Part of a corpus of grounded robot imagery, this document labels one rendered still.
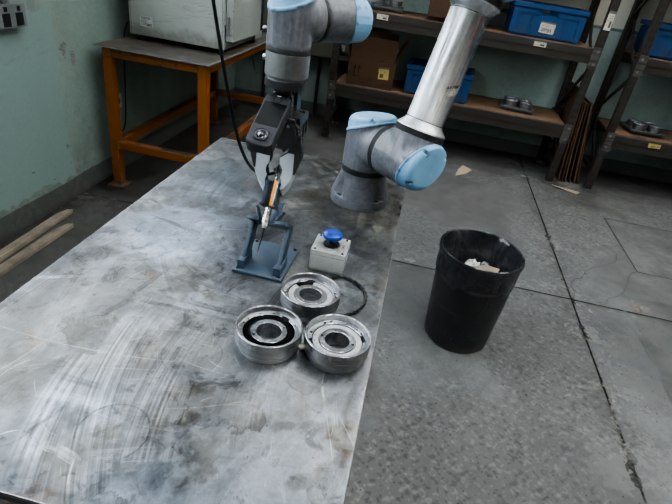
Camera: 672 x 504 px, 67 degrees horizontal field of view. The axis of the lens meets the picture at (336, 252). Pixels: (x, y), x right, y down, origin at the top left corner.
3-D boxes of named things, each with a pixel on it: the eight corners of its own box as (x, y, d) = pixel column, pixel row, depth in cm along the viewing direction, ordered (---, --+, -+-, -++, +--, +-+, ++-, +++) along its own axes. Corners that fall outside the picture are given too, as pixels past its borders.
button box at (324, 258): (342, 275, 102) (345, 255, 100) (308, 268, 103) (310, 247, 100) (349, 256, 109) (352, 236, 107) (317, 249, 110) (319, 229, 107)
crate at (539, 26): (568, 39, 397) (579, 8, 386) (579, 45, 365) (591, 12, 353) (501, 27, 402) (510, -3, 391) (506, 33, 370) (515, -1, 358)
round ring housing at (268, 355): (271, 378, 76) (273, 357, 74) (220, 346, 80) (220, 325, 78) (313, 343, 84) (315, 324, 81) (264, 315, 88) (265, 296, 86)
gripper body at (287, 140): (307, 141, 97) (314, 77, 91) (294, 155, 90) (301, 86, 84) (268, 133, 98) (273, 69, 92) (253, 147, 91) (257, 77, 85)
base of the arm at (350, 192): (336, 183, 142) (341, 149, 137) (389, 194, 140) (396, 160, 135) (325, 205, 129) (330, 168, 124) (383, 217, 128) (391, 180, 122)
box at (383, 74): (400, 93, 403) (410, 43, 384) (339, 83, 404) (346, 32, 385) (400, 82, 437) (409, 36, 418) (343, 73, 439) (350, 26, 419)
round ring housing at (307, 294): (337, 329, 88) (340, 310, 85) (276, 322, 87) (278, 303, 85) (337, 293, 97) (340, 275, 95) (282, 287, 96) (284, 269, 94)
